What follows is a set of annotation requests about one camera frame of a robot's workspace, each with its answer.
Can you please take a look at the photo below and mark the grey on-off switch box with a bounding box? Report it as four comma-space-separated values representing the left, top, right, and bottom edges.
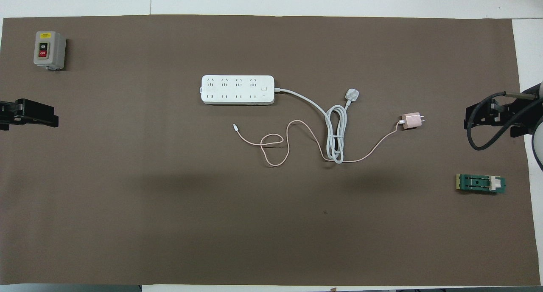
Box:
34, 31, 67, 70

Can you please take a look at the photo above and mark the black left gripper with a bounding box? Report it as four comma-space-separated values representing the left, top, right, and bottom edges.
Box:
0, 98, 59, 130

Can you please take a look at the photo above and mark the brown table mat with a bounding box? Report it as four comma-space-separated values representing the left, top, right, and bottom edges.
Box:
0, 15, 541, 286

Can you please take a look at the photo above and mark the white power cord with plug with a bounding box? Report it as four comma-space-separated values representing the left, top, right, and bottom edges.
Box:
274, 87, 361, 164

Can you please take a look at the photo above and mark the green knife switch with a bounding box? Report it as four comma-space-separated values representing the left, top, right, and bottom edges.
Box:
456, 174, 506, 195

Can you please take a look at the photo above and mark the pink charging cable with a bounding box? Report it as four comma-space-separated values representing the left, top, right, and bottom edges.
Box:
232, 120, 406, 167

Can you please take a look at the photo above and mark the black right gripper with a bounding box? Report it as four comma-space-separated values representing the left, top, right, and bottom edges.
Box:
465, 93, 541, 138

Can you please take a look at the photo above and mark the pink charger adapter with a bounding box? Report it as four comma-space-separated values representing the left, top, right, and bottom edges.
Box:
402, 112, 425, 130

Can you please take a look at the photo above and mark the white power strip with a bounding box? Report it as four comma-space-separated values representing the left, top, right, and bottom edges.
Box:
201, 75, 275, 105

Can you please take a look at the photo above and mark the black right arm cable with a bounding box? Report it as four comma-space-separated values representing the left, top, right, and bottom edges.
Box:
467, 91, 543, 151

